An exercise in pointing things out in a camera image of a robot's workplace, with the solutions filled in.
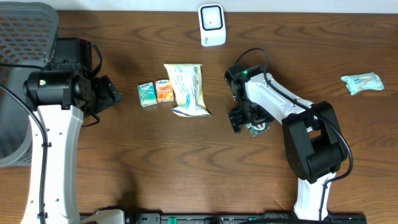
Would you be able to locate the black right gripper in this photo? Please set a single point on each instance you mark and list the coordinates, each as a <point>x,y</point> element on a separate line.
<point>236,119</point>

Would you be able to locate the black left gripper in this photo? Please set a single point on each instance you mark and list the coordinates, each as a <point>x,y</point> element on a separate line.
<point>109,93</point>

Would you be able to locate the teal tissue box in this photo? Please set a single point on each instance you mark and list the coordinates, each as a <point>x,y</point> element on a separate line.
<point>147,95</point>

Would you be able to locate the orange small packet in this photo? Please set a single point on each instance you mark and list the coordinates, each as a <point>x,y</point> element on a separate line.
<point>164,91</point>

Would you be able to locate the cream snack bag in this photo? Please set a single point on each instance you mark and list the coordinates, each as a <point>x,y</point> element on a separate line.
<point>186,80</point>

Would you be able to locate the mint green wipes pack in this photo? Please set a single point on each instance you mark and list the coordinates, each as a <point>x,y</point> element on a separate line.
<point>361,82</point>

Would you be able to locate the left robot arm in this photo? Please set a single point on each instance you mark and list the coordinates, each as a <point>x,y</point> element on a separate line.
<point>60,96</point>

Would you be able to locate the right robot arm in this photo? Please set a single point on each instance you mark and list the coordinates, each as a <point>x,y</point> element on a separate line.
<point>314,145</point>

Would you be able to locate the white barcode scanner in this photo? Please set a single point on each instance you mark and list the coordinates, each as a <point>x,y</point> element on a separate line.
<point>212,25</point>

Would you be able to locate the dark grey plastic basket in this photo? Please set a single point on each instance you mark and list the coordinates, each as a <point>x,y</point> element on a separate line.
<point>28,33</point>

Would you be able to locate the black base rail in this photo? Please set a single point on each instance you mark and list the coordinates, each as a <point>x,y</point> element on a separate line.
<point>217,218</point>

